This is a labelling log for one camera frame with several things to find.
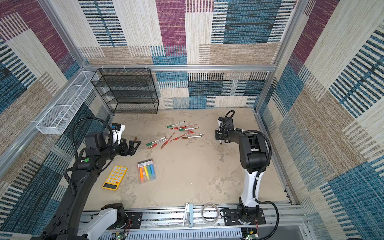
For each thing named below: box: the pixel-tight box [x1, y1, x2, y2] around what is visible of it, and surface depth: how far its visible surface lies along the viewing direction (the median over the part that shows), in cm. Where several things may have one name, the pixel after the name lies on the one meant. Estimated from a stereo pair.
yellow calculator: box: [102, 165, 128, 191], surface depth 87 cm
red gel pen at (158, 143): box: [147, 138, 167, 149], surface depth 104 cm
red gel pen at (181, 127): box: [169, 124, 197, 130], surface depth 111 cm
